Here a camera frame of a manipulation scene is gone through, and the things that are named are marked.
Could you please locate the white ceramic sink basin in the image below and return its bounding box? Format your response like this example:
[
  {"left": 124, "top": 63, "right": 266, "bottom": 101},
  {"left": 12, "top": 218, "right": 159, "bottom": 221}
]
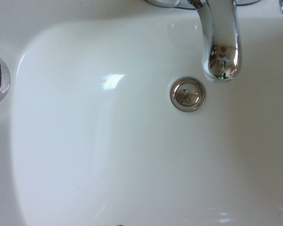
[{"left": 0, "top": 0, "right": 283, "bottom": 226}]

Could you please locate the chrome sink drain stopper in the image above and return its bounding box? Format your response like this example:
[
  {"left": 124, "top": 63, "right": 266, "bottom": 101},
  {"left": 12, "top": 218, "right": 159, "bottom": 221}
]
[{"left": 169, "top": 76, "right": 208, "bottom": 113}]

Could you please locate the chrome faucet spout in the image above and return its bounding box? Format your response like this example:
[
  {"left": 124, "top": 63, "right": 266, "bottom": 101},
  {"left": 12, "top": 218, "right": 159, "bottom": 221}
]
[{"left": 188, "top": 0, "right": 243, "bottom": 83}]

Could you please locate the chrome faucet base plate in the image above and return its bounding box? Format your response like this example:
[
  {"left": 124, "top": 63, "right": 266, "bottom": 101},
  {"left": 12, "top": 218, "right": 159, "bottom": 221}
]
[{"left": 145, "top": 0, "right": 261, "bottom": 10}]

